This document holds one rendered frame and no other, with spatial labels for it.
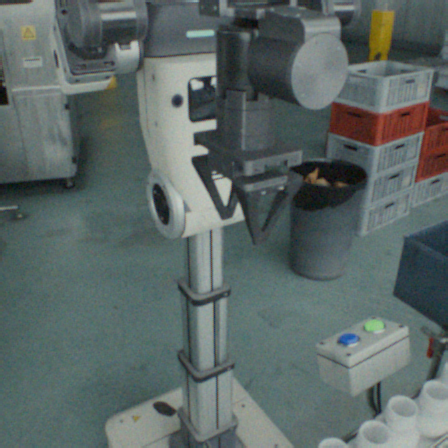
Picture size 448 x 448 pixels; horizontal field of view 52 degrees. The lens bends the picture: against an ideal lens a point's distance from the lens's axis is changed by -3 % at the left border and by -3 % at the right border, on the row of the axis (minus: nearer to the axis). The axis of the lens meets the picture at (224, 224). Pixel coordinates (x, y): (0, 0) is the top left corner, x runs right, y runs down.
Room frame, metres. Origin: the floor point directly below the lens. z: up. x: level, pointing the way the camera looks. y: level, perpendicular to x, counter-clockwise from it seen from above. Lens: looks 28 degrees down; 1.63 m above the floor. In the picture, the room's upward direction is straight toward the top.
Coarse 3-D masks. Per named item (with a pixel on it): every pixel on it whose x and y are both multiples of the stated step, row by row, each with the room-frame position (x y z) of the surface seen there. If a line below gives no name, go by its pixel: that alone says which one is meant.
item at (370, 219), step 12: (408, 192) 3.17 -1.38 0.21; (384, 204) 3.00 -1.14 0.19; (396, 204) 3.10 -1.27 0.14; (408, 204) 3.20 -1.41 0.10; (360, 216) 2.88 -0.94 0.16; (372, 216) 2.93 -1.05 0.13; (384, 216) 3.02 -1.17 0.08; (396, 216) 3.12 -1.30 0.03; (360, 228) 2.87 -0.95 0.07; (372, 228) 2.94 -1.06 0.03
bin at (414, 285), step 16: (432, 224) 1.28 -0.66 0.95; (416, 240) 1.24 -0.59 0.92; (432, 240) 1.28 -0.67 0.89; (416, 256) 1.16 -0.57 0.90; (432, 256) 1.12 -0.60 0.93; (400, 272) 1.20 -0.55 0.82; (416, 272) 1.15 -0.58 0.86; (432, 272) 1.11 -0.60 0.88; (400, 288) 1.19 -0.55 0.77; (416, 288) 1.14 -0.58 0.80; (432, 288) 1.10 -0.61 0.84; (416, 304) 1.13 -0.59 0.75; (432, 304) 1.09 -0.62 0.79; (432, 320) 1.08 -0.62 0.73
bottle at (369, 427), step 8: (368, 424) 0.37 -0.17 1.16; (376, 424) 0.37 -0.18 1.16; (360, 432) 0.36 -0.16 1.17; (368, 432) 0.37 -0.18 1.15; (376, 432) 0.37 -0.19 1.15; (384, 432) 0.36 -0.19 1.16; (352, 440) 0.38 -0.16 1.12; (360, 440) 0.35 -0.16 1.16; (368, 440) 0.39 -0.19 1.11; (376, 440) 0.37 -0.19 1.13; (384, 440) 0.36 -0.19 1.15
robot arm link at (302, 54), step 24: (216, 0) 0.41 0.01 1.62; (288, 0) 0.45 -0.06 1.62; (264, 24) 0.39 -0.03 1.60; (288, 24) 0.37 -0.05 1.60; (312, 24) 0.36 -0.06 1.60; (336, 24) 0.37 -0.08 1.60; (264, 48) 0.38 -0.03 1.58; (288, 48) 0.36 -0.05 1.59; (312, 48) 0.36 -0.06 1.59; (336, 48) 0.37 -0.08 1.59; (264, 72) 0.37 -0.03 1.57; (288, 72) 0.35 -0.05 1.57; (312, 72) 0.36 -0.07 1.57; (336, 72) 0.37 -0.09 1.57; (288, 96) 0.36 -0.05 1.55; (312, 96) 0.36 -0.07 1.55; (336, 96) 0.37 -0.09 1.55
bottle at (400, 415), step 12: (396, 396) 0.41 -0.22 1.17; (396, 408) 0.41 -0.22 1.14; (408, 408) 0.40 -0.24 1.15; (384, 420) 0.40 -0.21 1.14; (396, 420) 0.38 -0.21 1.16; (408, 420) 0.38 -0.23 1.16; (396, 432) 0.38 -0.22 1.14; (408, 432) 0.38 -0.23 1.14; (396, 444) 0.37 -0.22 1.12; (408, 444) 0.37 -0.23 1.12
